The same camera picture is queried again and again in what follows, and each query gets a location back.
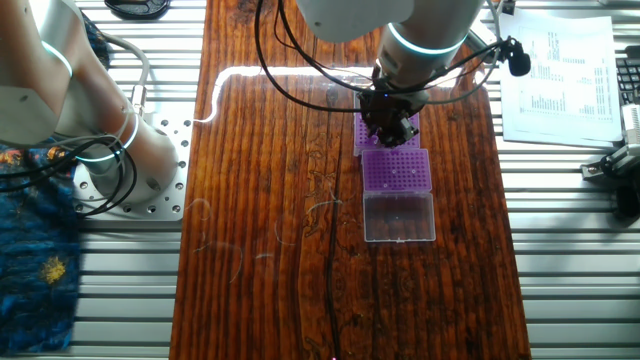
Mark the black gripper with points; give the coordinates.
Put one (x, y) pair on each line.
(387, 112)

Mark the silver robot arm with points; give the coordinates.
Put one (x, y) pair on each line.
(430, 20)

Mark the purple pipette tip box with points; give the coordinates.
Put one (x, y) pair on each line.
(362, 141)
(375, 165)

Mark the brown wooden board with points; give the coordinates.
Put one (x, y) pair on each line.
(260, 200)

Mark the printed white paper sheet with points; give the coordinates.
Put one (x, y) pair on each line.
(575, 125)

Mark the white ribbed block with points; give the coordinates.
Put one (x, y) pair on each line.
(632, 125)

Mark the black keyboard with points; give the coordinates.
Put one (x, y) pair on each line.
(631, 80)

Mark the blue starry patterned cloth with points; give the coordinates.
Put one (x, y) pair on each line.
(35, 280)

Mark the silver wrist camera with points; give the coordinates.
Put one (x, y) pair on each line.
(482, 40)

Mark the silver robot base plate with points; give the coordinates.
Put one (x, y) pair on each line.
(172, 207)

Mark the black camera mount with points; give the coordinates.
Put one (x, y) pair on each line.
(629, 202)

